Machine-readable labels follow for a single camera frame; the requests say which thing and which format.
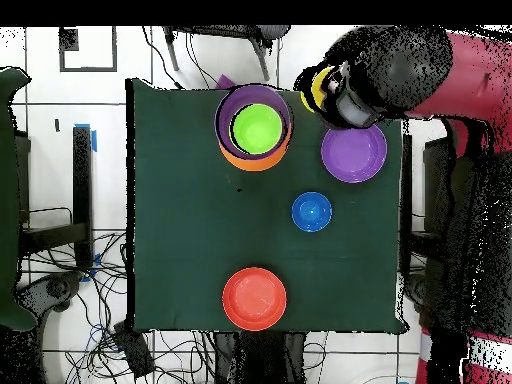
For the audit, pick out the large orange plastic bowl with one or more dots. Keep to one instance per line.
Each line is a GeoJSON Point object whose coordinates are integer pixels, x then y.
{"type": "Point", "coordinates": [256, 166]}

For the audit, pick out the blue plastic bowl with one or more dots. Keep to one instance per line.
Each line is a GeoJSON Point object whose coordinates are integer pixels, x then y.
{"type": "Point", "coordinates": [312, 212]}

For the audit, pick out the small green plastic bowl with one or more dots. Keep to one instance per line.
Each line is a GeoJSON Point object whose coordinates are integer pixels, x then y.
{"type": "Point", "coordinates": [258, 128]}

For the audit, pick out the large red plastic bowl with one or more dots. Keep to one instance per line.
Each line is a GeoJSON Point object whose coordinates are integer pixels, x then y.
{"type": "Point", "coordinates": [254, 299]}

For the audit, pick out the purple plastic bowl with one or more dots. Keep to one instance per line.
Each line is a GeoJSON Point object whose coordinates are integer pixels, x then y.
{"type": "Point", "coordinates": [252, 94]}
{"type": "Point", "coordinates": [354, 156]}

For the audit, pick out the yellow plastic cup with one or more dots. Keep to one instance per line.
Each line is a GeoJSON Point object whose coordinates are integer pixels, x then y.
{"type": "Point", "coordinates": [318, 90]}

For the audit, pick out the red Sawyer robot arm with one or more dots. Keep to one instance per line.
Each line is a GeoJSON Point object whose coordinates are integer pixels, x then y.
{"type": "Point", "coordinates": [400, 68]}

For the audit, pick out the dark green tablecloth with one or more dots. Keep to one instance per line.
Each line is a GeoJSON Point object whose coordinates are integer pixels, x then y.
{"type": "Point", "coordinates": [180, 200]}

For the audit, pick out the small purple object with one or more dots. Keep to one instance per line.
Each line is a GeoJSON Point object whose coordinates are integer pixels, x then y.
{"type": "Point", "coordinates": [223, 82]}

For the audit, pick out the black stand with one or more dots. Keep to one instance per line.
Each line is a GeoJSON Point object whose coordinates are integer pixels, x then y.
{"type": "Point", "coordinates": [436, 180]}
{"type": "Point", "coordinates": [82, 180]}

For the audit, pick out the grey chair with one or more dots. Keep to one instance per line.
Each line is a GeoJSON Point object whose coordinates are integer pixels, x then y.
{"type": "Point", "coordinates": [276, 32]}

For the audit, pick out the black power adapter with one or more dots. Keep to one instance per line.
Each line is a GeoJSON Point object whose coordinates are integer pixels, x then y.
{"type": "Point", "coordinates": [134, 348]}

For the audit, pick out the dark grey stand base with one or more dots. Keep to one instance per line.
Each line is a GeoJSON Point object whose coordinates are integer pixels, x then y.
{"type": "Point", "coordinates": [52, 288]}

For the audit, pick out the green-clothed side table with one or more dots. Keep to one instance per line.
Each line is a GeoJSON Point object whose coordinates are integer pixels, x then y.
{"type": "Point", "coordinates": [8, 200]}

